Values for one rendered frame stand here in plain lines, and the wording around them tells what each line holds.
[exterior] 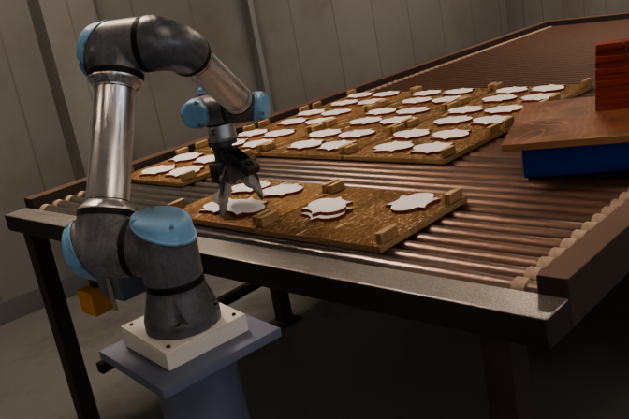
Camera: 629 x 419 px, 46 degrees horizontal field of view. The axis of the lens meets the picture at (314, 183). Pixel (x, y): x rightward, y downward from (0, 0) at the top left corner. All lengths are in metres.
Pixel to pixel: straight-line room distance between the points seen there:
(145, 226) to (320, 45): 4.25
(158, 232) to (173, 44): 0.39
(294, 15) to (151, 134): 1.40
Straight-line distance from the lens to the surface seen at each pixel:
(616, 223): 1.57
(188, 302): 1.44
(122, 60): 1.57
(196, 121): 1.90
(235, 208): 2.06
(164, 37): 1.54
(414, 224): 1.72
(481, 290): 1.41
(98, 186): 1.51
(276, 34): 5.30
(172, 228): 1.40
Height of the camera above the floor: 1.50
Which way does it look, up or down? 15 degrees down
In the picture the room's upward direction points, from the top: 11 degrees counter-clockwise
